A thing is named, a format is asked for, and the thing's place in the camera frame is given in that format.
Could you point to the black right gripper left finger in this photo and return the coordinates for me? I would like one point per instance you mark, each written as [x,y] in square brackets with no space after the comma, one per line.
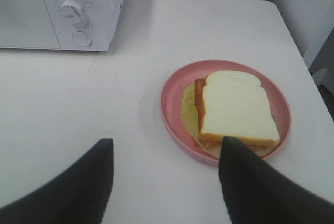
[80,194]

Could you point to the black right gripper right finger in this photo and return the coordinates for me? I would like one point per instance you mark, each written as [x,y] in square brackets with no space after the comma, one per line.
[254,192]

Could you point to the white bread sandwich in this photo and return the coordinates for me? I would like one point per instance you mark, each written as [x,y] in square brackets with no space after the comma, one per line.
[229,103]

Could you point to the pink round plate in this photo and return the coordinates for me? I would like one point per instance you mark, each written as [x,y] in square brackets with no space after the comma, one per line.
[171,101]

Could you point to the white microwave door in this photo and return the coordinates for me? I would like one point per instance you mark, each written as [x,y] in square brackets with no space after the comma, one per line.
[26,24]

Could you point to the white microwave oven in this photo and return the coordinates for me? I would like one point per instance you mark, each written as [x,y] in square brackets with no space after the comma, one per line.
[99,20]

